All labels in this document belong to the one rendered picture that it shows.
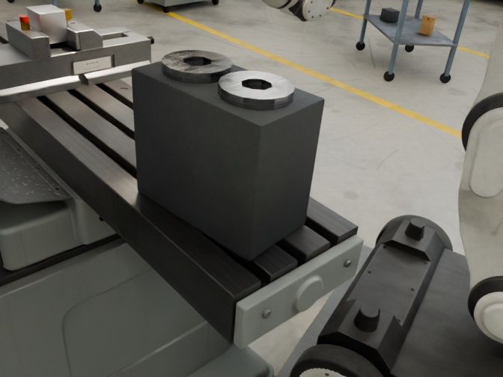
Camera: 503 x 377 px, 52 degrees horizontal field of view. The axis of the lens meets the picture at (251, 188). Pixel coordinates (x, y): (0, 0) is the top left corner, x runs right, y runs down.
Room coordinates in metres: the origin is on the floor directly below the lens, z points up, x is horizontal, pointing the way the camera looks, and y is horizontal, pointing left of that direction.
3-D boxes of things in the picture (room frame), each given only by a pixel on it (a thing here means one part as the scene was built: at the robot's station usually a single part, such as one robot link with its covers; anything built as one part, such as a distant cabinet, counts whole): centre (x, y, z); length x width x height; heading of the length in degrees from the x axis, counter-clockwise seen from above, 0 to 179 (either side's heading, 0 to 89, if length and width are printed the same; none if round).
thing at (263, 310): (0.94, 0.34, 0.90); 1.24 x 0.23 x 0.08; 44
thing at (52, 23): (1.03, 0.44, 1.05); 0.06 x 0.05 x 0.06; 45
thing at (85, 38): (1.07, 0.40, 1.03); 0.12 x 0.06 x 0.04; 45
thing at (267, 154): (0.61, 0.04, 1.04); 0.22 x 0.12 x 0.20; 51
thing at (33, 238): (0.91, 0.31, 0.80); 0.50 x 0.35 x 0.12; 134
